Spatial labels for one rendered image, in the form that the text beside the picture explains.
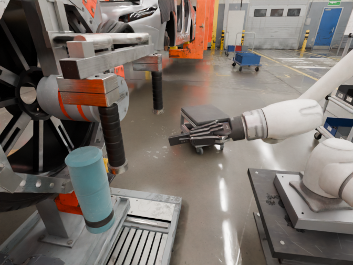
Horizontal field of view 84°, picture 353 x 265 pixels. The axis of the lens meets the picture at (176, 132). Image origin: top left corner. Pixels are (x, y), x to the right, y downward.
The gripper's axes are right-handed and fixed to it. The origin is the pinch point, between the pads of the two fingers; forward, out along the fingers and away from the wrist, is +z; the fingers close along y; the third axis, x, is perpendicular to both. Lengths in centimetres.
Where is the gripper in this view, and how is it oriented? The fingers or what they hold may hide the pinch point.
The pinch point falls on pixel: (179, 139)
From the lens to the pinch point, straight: 64.7
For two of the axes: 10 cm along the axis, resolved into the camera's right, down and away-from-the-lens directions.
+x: 2.6, 8.7, 4.2
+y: -1.0, 4.6, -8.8
